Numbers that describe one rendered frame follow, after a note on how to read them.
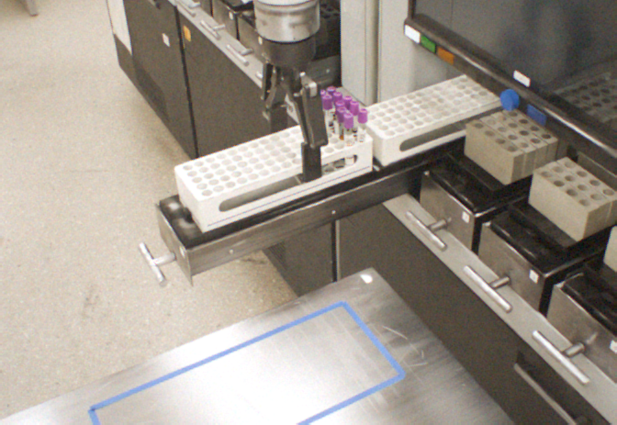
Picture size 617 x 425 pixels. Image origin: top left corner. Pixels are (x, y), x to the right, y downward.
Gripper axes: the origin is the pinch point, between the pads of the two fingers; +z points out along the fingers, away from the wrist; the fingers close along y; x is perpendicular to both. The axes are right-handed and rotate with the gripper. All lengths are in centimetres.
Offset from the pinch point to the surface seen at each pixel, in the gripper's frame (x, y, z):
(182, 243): -21.5, 4.5, 6.0
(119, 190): -4, -124, 87
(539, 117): 24.5, 25.8, -11.6
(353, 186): 6.9, 5.9, 6.1
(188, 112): 18, -108, 55
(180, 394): -32.4, 31.4, 4.5
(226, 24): 18, -69, 11
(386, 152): 13.7, 5.0, 2.5
